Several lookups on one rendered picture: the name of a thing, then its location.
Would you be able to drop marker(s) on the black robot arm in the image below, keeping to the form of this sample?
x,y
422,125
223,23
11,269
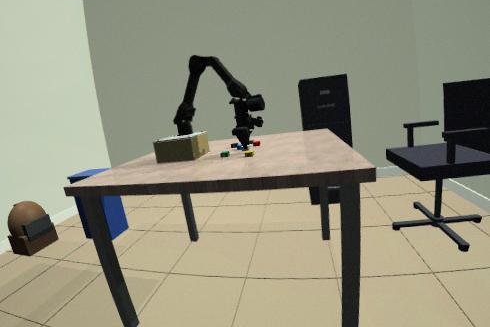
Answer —
x,y
186,110

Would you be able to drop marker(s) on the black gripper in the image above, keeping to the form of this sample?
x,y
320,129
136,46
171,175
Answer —
x,y
242,132

